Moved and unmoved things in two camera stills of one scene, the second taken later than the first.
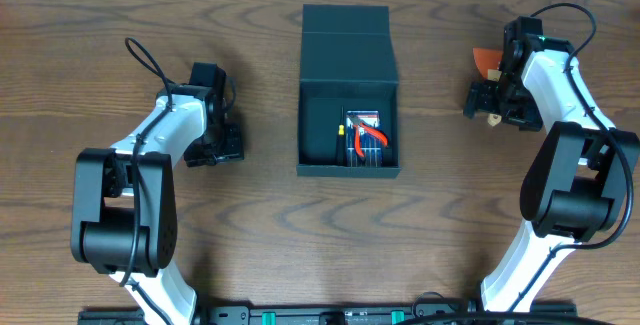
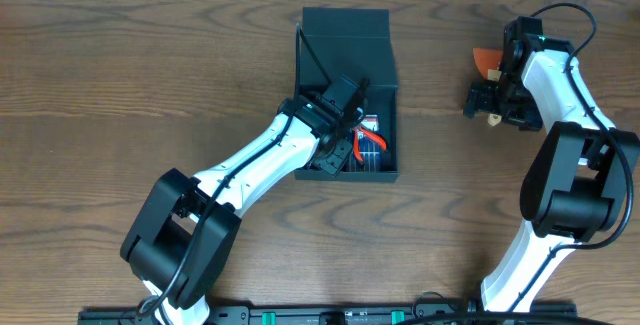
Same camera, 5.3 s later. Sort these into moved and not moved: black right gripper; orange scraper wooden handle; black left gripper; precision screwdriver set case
Moved: black left gripper
Not moved: precision screwdriver set case; orange scraper wooden handle; black right gripper
